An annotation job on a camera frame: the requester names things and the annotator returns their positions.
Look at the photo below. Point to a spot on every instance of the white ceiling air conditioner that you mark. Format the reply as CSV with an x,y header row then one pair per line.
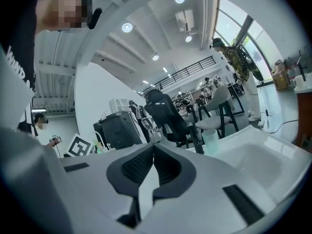
x,y
184,21

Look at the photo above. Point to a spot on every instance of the grey chair with black legs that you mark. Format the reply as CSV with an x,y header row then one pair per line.
x,y
219,99

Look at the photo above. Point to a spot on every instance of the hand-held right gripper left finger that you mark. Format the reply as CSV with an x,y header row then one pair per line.
x,y
122,163

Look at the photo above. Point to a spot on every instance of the white mug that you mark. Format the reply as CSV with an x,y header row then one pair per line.
x,y
298,81

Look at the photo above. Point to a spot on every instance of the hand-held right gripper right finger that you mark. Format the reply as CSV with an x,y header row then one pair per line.
x,y
180,172

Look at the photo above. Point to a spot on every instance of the person's head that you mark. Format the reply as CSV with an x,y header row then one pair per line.
x,y
53,13

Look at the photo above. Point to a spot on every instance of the wooden cabinet with white top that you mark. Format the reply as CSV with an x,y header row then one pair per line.
x,y
303,111

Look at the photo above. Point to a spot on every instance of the black balcony railing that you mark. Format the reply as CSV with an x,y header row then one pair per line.
x,y
185,72

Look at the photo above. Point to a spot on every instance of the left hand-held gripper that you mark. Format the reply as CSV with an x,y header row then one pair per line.
x,y
78,146

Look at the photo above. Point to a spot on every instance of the black equipment cabinet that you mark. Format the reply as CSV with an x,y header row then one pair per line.
x,y
119,130

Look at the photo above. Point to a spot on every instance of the white sink counter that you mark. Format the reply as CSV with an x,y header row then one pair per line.
x,y
268,137

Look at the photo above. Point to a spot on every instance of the black office chair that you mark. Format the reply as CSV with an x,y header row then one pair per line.
x,y
165,113

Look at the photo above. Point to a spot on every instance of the cardboard box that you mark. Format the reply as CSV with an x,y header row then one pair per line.
x,y
281,78

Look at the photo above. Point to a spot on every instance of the person's black printed shirt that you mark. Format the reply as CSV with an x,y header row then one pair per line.
x,y
22,23

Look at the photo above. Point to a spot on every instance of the black head-worn camera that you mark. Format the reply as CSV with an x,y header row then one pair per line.
x,y
95,18

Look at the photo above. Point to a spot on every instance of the translucent green cup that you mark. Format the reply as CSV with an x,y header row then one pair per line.
x,y
210,142

